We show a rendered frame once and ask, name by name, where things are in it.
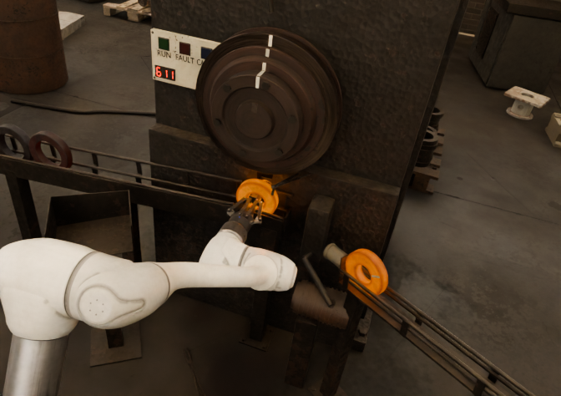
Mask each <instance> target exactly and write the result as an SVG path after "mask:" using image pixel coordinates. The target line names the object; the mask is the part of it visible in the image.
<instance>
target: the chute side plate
mask: <svg viewBox="0 0 561 396"><path fill-rule="evenodd" d="M3 169H5V170H10V171H12V172H15V174H16V177H17V178H22V179H25V180H32V181H37V182H40V183H44V184H48V185H55V186H59V187H63V188H67V189H71V190H78V191H82V192H86V193H97V192H108V191H118V190H129V195H130V202H131V203H134V204H139V205H142V206H150V207H153V208H158V209H161V210H166V211H173V212H176V213H180V214H184V215H188V216H195V217H199V218H203V219H206V220H211V221H218V222H221V223H226V222H228V221H229V219H230V216H227V209H229V208H231V207H232V206H228V205H224V204H220V203H215V202H212V201H204V200H200V199H196V198H192V197H188V196H183V195H176V194H172V193H168V192H164V191H160V190H152V189H149V188H144V187H140V186H136V185H129V184H125V183H120V182H117V181H112V180H105V179H101V178H97V177H92V176H88V175H81V174H77V173H73V172H69V171H65V170H57V169H54V168H49V167H45V166H41V165H34V164H29V163H25V162H22V161H17V160H10V159H6V158H2V157H0V174H3V175H5V173H4V170H3ZM261 218H262V222H261V225H258V223H257V224H254V225H253V226H252V227H251V228H250V231H254V232H258V233H260V234H261V229H262V227H263V228H265V229H269V230H272V231H276V232H277V235H276V238H277V239H280V238H281V231H282V225H283V221H281V220H277V219H275V218H272V217H269V216H264V215H261Z"/></svg>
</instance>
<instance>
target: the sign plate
mask: <svg viewBox="0 0 561 396"><path fill-rule="evenodd" d="M150 31H151V48H152V67H153V79H156V80H159V81H163V82H166V83H170V84H176V85H179V86H183V87H186V88H191V89H195V87H196V81H197V77H198V74H199V71H200V68H201V66H202V64H203V62H204V61H205V58H201V48H207V49H211V51H212V50H213V49H214V48H216V47H217V46H218V45H219V44H221V43H217V42H214V41H210V40H206V39H202V38H195V37H191V36H187V35H183V34H180V33H173V32H169V31H165V30H161V29H157V28H152V29H150ZM159 38H163V39H168V41H169V50H165V49H162V48H159ZM179 43H186V44H189V45H190V55H187V54H183V53H180V52H179ZM157 67H159V68H160V69H158V68H157ZM156 68H157V71H160V73H161V76H158V75H160V73H159V72H157V71H156ZM166 70H167V73H166ZM156 72H157V74H158V75H157V74H156ZM172 72H173V74H172ZM166 74H167V77H166ZM172 75H173V76H174V78H173V79H172Z"/></svg>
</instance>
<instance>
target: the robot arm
mask: <svg viewBox="0 0 561 396"><path fill-rule="evenodd" d="M261 198H262V197H261V196H260V195H258V194H255V193H252V194H251V195H249V198H246V197H245V196H244V197H243V198H242V199H241V200H239V201H238V202H237V203H236V204H235V205H233V206H232V207H231V208H229V209H227V216H230V219H229V221H228V222H226V223H225V224H224V225H223V226H222V227H221V229H220V231H219V232H218V233H217V235H216V236H215V237H213V238H212V239H211V241H210V242H209V243H208V245H207V246H206V248H205V249H204V251H203V253H202V255H201V258H200V261H199V262H151V261H147V262H138V263H133V262H132V261H130V260H126V259H123V258H119V257H116V256H111V255H108V254H105V253H102V252H99V251H95V250H93V249H91V248H89V247H86V246H82V245H79V244H76V243H72V242H68V241H61V240H57V239H52V238H34V239H28V240H22V241H16V242H13V243H10V244H8V245H6V246H4V247H3V248H2V249H1V250H0V298H1V302H2V305H3V311H4V313H5V317H6V323H7V325H8V328H9V329H10V331H11V332H12V334H13V337H12V342H11V347H10V353H9V358H8V368H7V373H6V378H5V384H4V389H3V396H58V392H59V388H60V383H61V377H62V372H63V364H64V359H65V353H66V348H67V343H68V335H69V334H70V333H71V332H72V331H73V329H74V328H75V327H76V326H77V324H78V321H79V320H80V321H83V322H85V323H87V324H88V325H89V326H92V327H96V328H101V329H114V328H120V327H125V326H128V325H129V324H132V323H134V322H137V321H139V320H141V319H143V318H145V317H147V316H148V315H150V314H151V313H153V312H154V311H155V310H156V309H157V308H158V307H160V306H161V305H163V304H164V303H165V302H166V300H167V299H168V298H169V296H170V295H171V294H172V293H173V292H174V291H175V290H177V289H180V288H186V287H251V288H253V289H255V290H258V291H263V290H265V291H278V292H281V291H287V290H289V289H290V288H292V287H293V286H294V282H295V279H296V273H297V267H296V264H295V263H294V262H293V261H291V260H290V259H289V258H287V257H285V256H282V255H281V254H278V253H275V252H273V251H268V250H265V249H261V248H256V247H252V246H247V245H245V244H244V243H245V241H246V239H247V233H248V231H249V230H250V228H251V227H252V226H253V225H254V224H257V223H258V225H261V222H262V218H261V212H262V207H263V201H261ZM251 202H252V204H253V205H252V206H251V208H250V209H249V207H250V205H251ZM242 206H243V207H242ZM258 206H259V209H258V214H257V217H256V218H255V220H254V218H253V214H254V212H255V210H256V208H257V207H258ZM241 207H242V208H241ZM240 208H241V209H240ZM239 209H240V211H238V210H239ZM248 209H249V210H248ZM247 210H248V211H247Z"/></svg>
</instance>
